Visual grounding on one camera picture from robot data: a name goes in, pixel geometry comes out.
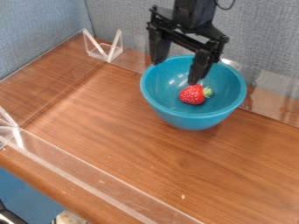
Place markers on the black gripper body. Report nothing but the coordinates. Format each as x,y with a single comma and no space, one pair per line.
186,24

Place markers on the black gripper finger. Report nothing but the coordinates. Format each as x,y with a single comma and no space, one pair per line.
159,46
200,65

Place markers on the red toy strawberry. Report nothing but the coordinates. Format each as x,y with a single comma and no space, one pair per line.
195,94

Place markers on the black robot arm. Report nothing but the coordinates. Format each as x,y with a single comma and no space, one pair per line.
186,25

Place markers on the blue plastic bowl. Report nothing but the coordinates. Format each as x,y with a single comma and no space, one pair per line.
166,79

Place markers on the clear acrylic back barrier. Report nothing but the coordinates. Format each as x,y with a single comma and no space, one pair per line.
272,94

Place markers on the clear acrylic barrier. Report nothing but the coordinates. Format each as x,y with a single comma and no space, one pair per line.
107,188
272,94

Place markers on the clear acrylic front barrier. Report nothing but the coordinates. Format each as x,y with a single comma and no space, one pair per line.
107,188

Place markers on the grey object under table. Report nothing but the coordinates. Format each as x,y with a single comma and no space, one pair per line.
68,217

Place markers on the clear acrylic corner bracket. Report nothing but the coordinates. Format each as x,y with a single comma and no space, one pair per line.
102,50

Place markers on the clear acrylic left bracket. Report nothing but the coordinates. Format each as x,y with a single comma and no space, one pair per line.
9,130

